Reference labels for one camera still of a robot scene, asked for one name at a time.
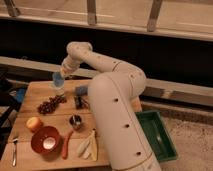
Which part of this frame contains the metal spoon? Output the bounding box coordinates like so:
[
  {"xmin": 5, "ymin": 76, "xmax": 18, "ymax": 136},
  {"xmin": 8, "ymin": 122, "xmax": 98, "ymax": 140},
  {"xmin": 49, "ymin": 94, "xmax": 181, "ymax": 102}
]
[{"xmin": 12, "ymin": 137, "xmax": 18, "ymax": 167}]

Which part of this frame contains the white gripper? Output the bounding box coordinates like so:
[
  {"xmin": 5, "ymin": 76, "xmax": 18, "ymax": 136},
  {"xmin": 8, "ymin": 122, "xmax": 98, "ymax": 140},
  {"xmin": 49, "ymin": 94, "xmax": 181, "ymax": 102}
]
[{"xmin": 60, "ymin": 56, "xmax": 80, "ymax": 78}]

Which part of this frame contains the red bowl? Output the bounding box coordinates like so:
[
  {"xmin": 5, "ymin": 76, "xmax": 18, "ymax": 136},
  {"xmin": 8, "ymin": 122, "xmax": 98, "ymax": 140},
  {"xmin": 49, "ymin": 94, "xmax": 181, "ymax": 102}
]
[{"xmin": 31, "ymin": 126, "xmax": 61, "ymax": 155}]

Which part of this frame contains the orange carrot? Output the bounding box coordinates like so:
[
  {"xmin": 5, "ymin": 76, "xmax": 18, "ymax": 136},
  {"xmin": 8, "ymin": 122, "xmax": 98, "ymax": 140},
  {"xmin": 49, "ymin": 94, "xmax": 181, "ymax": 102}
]
[{"xmin": 61, "ymin": 130, "xmax": 73, "ymax": 159}]

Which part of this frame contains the green plastic tray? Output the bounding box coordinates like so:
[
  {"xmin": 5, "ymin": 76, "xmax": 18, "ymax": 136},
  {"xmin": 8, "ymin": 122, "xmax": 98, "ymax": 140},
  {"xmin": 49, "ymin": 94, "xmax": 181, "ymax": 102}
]
[{"xmin": 136, "ymin": 110, "xmax": 178, "ymax": 162}]

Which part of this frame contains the black handled can opener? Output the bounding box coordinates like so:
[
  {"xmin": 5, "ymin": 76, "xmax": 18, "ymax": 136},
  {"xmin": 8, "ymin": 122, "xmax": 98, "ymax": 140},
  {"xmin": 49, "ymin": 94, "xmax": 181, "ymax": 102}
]
[{"xmin": 74, "ymin": 96, "xmax": 90, "ymax": 109}]

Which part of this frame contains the black chair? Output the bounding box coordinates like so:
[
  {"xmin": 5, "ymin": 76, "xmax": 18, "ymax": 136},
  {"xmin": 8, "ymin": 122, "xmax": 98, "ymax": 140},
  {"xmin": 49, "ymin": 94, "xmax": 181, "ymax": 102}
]
[{"xmin": 0, "ymin": 78, "xmax": 27, "ymax": 159}]

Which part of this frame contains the white candle in bowl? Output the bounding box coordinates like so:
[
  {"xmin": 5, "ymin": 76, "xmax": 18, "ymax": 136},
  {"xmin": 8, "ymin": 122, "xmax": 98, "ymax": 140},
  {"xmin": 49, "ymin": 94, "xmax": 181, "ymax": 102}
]
[{"xmin": 43, "ymin": 137, "xmax": 56, "ymax": 149}]

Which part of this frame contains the blue plastic cup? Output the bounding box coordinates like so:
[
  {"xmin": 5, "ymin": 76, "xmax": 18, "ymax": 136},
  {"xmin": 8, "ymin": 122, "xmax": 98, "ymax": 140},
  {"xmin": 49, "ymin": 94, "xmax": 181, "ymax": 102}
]
[{"xmin": 52, "ymin": 72, "xmax": 64, "ymax": 87}]

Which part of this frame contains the clear white plastic cup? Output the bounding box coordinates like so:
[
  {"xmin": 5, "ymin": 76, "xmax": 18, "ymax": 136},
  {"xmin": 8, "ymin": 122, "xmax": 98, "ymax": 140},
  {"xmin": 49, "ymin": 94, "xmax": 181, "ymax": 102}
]
[{"xmin": 51, "ymin": 84, "xmax": 65, "ymax": 96}]

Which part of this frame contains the bunch of dark grapes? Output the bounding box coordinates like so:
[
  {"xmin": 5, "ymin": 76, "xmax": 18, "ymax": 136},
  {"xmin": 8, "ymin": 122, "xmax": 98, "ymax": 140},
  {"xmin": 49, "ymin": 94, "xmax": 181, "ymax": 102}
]
[{"xmin": 37, "ymin": 95, "xmax": 67, "ymax": 114}]

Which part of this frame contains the small metal cup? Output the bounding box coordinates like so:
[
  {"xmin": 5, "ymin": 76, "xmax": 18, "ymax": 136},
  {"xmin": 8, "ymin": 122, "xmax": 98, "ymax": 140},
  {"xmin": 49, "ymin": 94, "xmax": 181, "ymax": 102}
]
[{"xmin": 69, "ymin": 115, "xmax": 82, "ymax": 130}]

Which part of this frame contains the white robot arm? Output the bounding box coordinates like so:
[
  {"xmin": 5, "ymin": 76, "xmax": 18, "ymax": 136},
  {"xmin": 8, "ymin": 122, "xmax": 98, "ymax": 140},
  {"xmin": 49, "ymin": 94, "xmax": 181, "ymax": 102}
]
[{"xmin": 61, "ymin": 42, "xmax": 161, "ymax": 171}]

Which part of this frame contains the yellow apple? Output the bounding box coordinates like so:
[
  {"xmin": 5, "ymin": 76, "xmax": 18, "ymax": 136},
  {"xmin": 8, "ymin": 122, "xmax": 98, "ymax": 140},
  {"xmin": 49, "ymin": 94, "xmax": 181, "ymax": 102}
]
[{"xmin": 26, "ymin": 117, "xmax": 43, "ymax": 132}]

